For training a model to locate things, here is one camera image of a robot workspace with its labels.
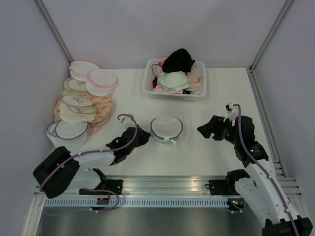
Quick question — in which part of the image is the white slotted cable duct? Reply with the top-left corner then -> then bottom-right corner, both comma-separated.
44,197 -> 228,208

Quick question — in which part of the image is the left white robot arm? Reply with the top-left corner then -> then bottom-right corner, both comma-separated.
33,125 -> 151,199

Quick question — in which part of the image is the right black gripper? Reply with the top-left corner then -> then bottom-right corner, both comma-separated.
196,115 -> 241,145

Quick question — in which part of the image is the blue-trim mesh bag on pile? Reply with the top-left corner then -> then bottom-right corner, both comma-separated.
46,120 -> 89,150

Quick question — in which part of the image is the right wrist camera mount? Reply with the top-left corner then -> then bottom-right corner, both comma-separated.
224,103 -> 238,122

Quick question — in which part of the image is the pink-trim bag at back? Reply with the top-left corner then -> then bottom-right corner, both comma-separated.
69,60 -> 99,81

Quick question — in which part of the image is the beige bag with bra print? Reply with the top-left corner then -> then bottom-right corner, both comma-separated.
59,95 -> 97,123

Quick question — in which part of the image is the white mesh blue-trim laundry bag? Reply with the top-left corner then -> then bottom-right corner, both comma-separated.
150,117 -> 184,145

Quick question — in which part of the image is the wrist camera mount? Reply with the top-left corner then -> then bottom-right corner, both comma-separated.
118,114 -> 135,128
224,103 -> 238,122

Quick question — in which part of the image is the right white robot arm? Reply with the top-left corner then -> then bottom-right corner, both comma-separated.
197,116 -> 313,236

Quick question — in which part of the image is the purple cable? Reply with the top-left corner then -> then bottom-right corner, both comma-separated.
39,113 -> 138,192
232,104 -> 300,236

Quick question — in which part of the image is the black bra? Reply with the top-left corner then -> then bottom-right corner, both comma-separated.
162,48 -> 195,74

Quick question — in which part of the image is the white plastic basket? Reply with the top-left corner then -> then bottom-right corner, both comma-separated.
142,59 -> 207,101

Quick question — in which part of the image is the aluminium frame post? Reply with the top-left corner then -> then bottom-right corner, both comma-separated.
33,0 -> 73,63
249,0 -> 295,73

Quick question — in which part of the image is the left aluminium frame post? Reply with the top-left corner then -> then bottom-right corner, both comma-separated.
33,0 -> 73,63

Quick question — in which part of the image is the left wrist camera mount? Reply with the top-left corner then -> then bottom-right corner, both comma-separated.
118,114 -> 135,128

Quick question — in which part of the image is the right aluminium table-edge rail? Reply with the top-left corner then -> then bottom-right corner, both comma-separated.
246,67 -> 287,177

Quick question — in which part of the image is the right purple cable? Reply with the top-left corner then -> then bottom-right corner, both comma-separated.
232,104 -> 300,236

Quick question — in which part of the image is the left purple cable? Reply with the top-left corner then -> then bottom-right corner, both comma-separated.
39,113 -> 138,192

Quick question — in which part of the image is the right aluminium frame post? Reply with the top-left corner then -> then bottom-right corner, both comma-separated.
249,0 -> 295,73

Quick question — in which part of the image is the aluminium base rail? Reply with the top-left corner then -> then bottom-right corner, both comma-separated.
34,176 -> 302,197

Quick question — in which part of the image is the beige-trim mesh laundry bag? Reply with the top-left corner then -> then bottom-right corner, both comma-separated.
63,77 -> 89,95

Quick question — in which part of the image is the pink-trim mesh laundry bag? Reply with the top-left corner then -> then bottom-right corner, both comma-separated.
86,69 -> 119,96

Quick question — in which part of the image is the white bra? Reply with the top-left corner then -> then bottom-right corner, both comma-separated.
157,71 -> 189,91

